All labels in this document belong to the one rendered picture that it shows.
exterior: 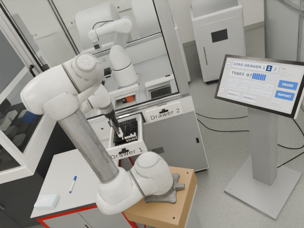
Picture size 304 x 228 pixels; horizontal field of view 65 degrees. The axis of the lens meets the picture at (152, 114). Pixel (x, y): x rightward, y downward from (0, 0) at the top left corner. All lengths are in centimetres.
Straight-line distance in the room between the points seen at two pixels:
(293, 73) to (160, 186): 96
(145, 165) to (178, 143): 99
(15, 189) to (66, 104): 161
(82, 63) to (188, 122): 127
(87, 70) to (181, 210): 82
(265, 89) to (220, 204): 114
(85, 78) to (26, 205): 188
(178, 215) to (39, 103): 83
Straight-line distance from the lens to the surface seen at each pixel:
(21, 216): 280
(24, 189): 244
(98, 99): 148
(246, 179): 236
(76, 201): 176
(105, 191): 117
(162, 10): 156
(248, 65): 164
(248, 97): 161
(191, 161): 232
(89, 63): 90
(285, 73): 156
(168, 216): 130
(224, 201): 230
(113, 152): 168
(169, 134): 203
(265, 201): 226
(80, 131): 101
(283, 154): 261
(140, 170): 117
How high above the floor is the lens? 197
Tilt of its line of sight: 35 degrees down
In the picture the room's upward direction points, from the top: 21 degrees counter-clockwise
